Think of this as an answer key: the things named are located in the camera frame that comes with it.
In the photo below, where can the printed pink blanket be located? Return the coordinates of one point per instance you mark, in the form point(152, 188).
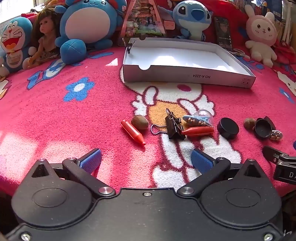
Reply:
point(69, 127)

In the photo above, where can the black round cap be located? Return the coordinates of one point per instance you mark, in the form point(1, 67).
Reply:
point(261, 129)

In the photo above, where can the brown nut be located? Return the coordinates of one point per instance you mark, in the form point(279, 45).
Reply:
point(140, 122)

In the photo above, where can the clear capsule with blue figurine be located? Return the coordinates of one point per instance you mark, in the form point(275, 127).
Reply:
point(201, 115)

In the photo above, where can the pink bunny plush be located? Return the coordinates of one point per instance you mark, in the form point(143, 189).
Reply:
point(261, 30)

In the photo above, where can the blue alien plush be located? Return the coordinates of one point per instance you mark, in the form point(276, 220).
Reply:
point(192, 16)

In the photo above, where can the small black binder clip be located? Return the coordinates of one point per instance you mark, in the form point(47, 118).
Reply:
point(128, 49)

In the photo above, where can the black round lid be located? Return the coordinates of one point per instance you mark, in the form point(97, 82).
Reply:
point(227, 128)

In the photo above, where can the row of books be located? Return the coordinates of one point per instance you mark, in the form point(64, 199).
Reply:
point(272, 9)

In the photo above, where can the pink triangular dollhouse box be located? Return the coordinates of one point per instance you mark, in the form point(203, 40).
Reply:
point(143, 20)

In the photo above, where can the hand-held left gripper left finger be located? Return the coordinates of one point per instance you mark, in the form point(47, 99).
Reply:
point(91, 160)

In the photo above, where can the round blue mouse plush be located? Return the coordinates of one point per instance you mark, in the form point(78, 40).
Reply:
point(87, 25)

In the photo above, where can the small figurine charm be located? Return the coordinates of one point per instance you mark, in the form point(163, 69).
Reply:
point(276, 135)

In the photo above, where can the blue cat robot plush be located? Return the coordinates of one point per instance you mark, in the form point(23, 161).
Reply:
point(13, 39)

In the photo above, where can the large black binder clip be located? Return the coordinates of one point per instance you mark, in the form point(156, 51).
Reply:
point(173, 127)

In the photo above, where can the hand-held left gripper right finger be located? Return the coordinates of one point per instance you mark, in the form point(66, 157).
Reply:
point(201, 161)

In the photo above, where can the black smartphone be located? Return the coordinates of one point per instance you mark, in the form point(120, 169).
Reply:
point(223, 34)

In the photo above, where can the brown-haired doll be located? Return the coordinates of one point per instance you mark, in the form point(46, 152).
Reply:
point(46, 30)

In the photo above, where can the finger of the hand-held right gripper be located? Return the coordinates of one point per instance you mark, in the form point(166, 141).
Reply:
point(270, 154)

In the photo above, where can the red plastic crayon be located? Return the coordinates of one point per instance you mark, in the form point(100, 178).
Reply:
point(197, 131)
point(133, 132)

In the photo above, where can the white cardboard box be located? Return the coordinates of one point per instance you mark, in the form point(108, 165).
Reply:
point(185, 58)

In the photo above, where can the white post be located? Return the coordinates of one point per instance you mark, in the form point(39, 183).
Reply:
point(289, 20)

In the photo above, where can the brown acorn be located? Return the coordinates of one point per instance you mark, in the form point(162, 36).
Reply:
point(249, 123)

